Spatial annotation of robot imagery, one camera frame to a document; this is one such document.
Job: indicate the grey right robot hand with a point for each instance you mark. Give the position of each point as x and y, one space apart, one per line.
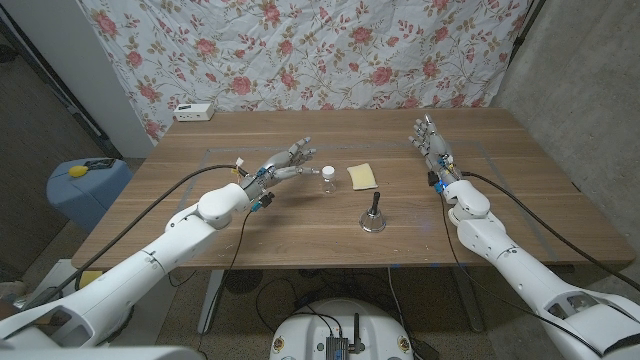
437 150

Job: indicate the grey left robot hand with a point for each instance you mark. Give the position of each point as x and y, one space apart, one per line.
280 167

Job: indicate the clear white-capped medicine bottle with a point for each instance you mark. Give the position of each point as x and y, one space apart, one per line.
328 172

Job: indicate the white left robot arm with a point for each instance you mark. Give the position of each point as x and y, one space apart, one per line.
150 265

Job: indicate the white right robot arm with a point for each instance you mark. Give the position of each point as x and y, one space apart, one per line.
525 275

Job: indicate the yellow sponge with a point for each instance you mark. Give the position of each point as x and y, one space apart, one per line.
362 176

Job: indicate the white power strip box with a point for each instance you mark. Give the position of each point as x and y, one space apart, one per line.
193 112

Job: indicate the floral backdrop cloth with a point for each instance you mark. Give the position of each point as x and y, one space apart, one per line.
300 50

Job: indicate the round black floor object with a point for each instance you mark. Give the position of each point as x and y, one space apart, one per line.
243 281

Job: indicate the black stand pole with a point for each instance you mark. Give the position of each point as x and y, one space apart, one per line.
525 30

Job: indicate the white table leg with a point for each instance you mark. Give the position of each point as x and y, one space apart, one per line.
210 305

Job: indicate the grey table leg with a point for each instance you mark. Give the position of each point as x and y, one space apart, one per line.
470 305

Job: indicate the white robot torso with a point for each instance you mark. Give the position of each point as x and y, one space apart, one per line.
310 330

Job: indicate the black flat device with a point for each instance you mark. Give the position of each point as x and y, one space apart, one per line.
100 164

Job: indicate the blue round stool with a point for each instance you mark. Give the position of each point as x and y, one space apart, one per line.
85 200

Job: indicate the small yellow object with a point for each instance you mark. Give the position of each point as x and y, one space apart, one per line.
78 171

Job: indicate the yellow black floor mat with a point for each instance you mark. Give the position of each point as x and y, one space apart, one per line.
90 279

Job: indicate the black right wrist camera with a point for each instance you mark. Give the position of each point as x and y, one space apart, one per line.
434 180

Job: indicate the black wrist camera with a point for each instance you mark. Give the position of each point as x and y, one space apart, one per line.
434 180
265 201

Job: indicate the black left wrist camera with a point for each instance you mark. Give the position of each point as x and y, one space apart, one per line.
265 201

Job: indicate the black slanted frame bar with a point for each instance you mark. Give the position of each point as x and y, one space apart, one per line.
75 111

